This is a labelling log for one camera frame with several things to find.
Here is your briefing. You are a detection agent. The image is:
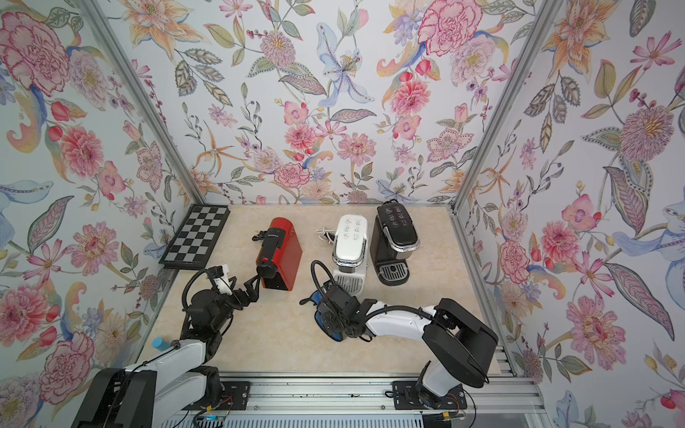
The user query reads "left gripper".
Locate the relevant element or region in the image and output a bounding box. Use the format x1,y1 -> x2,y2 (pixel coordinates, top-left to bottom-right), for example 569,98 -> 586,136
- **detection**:
209,274 -> 260,333

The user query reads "red coffee machine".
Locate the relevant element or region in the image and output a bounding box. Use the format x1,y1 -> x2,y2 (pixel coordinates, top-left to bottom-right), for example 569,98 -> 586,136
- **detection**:
253,217 -> 303,292

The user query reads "blue grey cleaning cloth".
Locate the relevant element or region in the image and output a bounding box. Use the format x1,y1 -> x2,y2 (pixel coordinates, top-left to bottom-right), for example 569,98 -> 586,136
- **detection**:
299,292 -> 344,342

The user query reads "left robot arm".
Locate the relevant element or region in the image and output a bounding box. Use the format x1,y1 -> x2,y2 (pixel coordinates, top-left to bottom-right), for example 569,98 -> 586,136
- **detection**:
72,266 -> 262,427

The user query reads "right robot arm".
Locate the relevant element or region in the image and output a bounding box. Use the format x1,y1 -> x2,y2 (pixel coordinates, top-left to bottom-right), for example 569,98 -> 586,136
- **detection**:
309,260 -> 499,409

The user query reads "white coffee machine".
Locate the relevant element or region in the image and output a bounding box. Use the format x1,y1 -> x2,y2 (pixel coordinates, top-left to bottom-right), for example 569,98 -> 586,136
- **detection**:
332,214 -> 369,297

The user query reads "black coffee machine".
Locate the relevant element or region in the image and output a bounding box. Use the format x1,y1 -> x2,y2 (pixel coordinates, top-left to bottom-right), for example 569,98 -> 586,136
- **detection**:
370,200 -> 420,286

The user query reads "black white chessboard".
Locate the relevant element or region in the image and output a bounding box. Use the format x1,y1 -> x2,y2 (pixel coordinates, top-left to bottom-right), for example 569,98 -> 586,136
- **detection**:
160,204 -> 230,270

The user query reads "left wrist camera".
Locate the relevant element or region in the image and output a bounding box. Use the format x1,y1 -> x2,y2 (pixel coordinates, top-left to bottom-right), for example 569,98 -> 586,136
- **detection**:
208,264 -> 237,295

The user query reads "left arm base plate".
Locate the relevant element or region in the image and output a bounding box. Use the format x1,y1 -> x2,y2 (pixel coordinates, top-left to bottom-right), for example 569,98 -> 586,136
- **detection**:
182,381 -> 252,411

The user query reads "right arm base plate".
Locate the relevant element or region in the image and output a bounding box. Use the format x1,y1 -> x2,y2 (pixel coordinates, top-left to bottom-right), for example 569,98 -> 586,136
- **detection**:
385,380 -> 468,411

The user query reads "aluminium front rail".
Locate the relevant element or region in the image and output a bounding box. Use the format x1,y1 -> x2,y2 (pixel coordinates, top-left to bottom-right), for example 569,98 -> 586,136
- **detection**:
221,373 -> 545,416

